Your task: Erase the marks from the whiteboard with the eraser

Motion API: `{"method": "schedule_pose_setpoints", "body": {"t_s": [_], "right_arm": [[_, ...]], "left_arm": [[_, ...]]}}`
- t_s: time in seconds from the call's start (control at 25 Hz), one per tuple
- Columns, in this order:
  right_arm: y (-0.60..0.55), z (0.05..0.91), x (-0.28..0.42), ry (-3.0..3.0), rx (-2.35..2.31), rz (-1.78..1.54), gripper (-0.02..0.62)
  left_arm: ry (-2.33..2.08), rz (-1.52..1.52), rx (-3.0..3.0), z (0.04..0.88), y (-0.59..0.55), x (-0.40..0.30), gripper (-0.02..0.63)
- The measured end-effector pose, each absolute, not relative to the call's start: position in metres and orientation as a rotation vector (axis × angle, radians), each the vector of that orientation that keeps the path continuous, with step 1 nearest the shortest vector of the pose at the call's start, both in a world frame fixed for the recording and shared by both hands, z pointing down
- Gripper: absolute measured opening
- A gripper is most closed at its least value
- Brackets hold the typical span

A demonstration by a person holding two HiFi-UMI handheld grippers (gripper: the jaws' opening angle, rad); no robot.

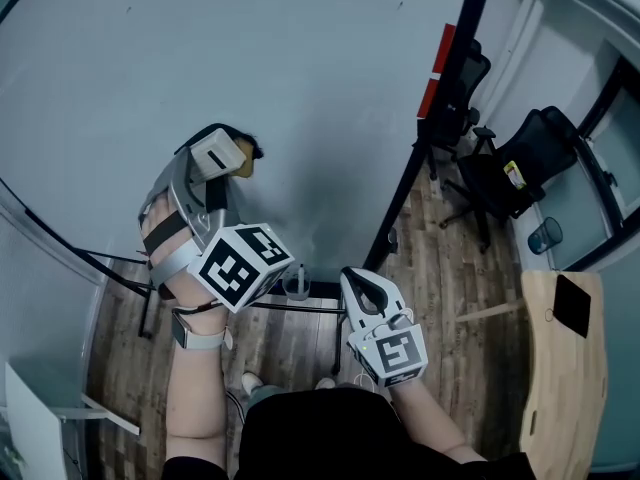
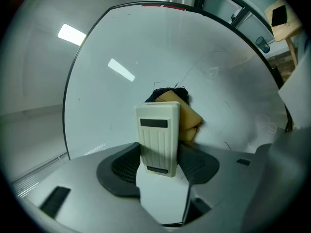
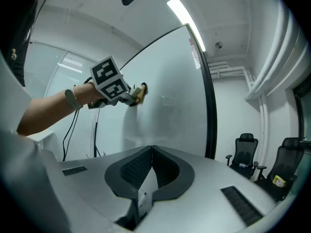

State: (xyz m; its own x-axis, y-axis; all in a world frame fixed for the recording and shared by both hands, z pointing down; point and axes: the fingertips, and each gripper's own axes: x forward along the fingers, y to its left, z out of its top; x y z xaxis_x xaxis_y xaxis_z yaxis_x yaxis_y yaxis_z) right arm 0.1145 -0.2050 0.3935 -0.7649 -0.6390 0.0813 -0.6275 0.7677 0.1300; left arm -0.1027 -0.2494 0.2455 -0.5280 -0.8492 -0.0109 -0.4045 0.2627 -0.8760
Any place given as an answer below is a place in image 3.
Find person's black shirt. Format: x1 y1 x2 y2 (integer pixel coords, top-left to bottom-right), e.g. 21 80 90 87
3 0 53 87

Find cream and yellow whiteboard eraser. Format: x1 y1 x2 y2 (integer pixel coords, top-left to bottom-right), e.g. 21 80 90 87
132 84 148 105

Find white wall pipes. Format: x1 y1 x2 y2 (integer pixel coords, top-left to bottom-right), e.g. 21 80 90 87
207 54 271 143

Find black cable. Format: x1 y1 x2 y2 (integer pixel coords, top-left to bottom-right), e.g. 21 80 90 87
62 107 81 162

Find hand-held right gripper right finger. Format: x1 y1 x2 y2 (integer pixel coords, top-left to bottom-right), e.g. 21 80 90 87
139 145 278 233

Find person's left forearm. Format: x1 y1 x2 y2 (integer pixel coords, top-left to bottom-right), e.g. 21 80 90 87
16 82 98 137

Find pale wrist band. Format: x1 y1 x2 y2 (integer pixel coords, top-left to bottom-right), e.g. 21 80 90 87
64 84 84 111

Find yellow packet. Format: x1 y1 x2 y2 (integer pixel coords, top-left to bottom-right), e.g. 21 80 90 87
272 175 286 187

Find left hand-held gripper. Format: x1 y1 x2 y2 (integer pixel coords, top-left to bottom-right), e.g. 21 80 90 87
87 55 147 110

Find white whiteboard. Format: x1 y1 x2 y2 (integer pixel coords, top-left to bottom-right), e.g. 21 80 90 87
93 23 218 161

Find long ceiling light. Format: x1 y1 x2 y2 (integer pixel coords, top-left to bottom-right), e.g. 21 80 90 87
166 0 207 53

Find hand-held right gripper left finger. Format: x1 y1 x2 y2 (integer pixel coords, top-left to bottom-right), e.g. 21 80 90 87
59 145 154 224

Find white desk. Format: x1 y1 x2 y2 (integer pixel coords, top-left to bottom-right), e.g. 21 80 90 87
25 127 55 153

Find black framed window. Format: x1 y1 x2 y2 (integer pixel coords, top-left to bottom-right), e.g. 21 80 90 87
292 78 311 143

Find black mesh office chair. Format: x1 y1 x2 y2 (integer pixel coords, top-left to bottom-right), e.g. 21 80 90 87
254 137 306 202
225 133 259 181

